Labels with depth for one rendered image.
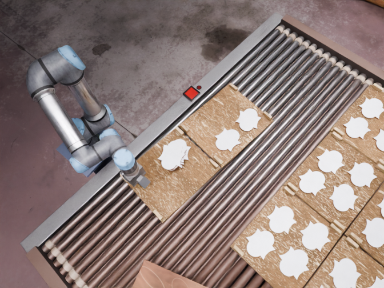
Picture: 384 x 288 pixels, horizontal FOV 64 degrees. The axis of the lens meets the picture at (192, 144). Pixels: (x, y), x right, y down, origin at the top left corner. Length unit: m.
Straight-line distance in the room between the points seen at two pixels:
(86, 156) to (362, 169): 1.34
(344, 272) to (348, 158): 0.57
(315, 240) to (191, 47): 2.34
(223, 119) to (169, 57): 1.62
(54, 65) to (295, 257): 1.33
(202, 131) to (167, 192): 0.40
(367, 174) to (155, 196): 1.09
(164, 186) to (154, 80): 1.67
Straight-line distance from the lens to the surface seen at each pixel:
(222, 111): 1.78
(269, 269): 1.56
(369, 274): 1.70
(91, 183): 1.74
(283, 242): 1.59
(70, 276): 1.68
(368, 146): 1.88
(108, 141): 1.28
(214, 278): 1.55
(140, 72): 3.18
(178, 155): 1.59
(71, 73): 1.38
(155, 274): 1.45
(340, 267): 1.64
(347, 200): 1.72
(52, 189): 2.88
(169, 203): 1.59
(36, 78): 1.36
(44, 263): 1.71
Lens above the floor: 2.47
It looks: 66 degrees down
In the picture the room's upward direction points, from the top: 7 degrees counter-clockwise
